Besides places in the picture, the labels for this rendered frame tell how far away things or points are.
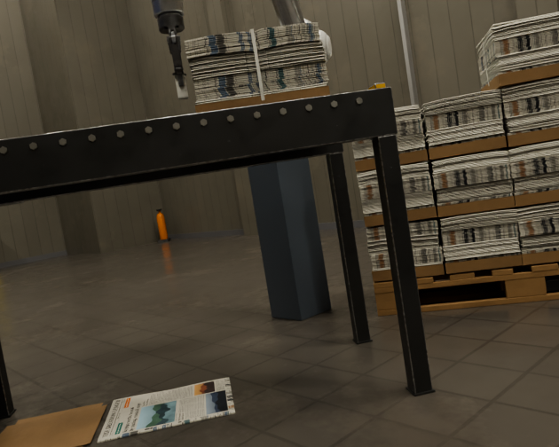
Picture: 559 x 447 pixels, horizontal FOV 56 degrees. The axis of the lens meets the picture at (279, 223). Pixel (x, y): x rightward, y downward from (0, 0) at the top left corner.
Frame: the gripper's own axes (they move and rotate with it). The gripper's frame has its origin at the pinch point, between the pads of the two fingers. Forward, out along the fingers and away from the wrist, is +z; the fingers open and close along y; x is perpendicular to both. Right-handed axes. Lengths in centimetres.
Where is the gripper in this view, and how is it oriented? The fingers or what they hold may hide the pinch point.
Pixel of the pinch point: (181, 87)
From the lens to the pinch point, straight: 162.7
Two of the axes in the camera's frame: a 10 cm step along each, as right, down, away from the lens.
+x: -9.8, 1.7, -1.4
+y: -1.5, -0.5, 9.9
